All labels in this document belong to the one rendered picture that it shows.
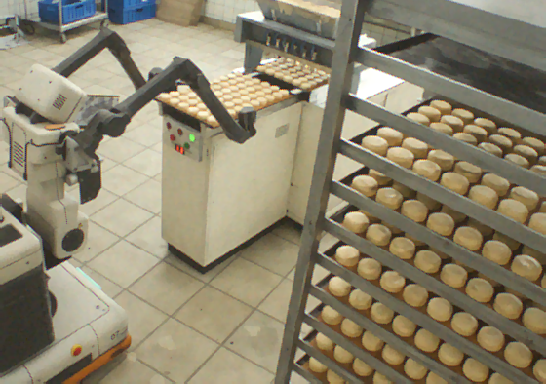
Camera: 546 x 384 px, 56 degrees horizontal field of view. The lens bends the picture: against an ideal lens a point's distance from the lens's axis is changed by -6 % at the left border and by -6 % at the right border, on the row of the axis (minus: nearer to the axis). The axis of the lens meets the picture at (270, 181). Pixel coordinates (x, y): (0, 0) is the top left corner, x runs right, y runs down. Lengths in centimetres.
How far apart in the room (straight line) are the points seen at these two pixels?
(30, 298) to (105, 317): 43
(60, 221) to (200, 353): 90
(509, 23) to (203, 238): 217
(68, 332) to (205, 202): 88
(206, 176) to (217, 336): 75
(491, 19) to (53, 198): 170
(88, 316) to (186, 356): 50
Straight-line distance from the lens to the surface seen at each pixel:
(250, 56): 325
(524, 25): 80
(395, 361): 125
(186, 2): 711
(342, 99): 97
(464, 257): 98
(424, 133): 92
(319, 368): 142
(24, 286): 198
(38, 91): 196
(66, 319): 235
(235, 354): 257
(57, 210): 211
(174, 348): 258
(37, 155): 193
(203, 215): 267
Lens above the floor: 196
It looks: 31 degrees down
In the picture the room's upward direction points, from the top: 8 degrees clockwise
